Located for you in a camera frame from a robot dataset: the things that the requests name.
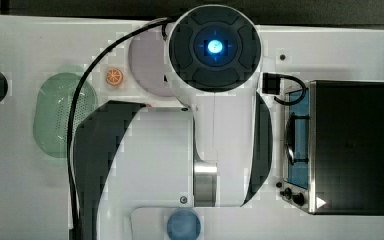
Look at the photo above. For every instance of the black toaster oven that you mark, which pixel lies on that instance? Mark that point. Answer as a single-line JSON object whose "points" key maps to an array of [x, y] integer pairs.
{"points": [[334, 149]]}

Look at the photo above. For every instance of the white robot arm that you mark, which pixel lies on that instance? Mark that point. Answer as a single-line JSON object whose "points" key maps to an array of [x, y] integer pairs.
{"points": [[213, 150]]}

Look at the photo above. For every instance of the lilac round plate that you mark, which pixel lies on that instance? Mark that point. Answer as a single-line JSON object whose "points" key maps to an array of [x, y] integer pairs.
{"points": [[146, 62]]}

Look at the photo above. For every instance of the orange slice toy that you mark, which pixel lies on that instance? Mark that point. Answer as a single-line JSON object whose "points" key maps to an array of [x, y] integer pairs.
{"points": [[114, 77]]}

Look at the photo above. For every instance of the blue round bowl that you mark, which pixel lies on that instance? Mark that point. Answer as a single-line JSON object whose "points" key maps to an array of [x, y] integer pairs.
{"points": [[183, 224]]}

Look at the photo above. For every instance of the green perforated colander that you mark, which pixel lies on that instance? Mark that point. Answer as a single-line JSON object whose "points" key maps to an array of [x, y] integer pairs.
{"points": [[52, 112]]}

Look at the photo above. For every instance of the black camera box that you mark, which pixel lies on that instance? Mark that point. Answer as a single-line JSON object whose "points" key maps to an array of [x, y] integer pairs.
{"points": [[271, 83]]}

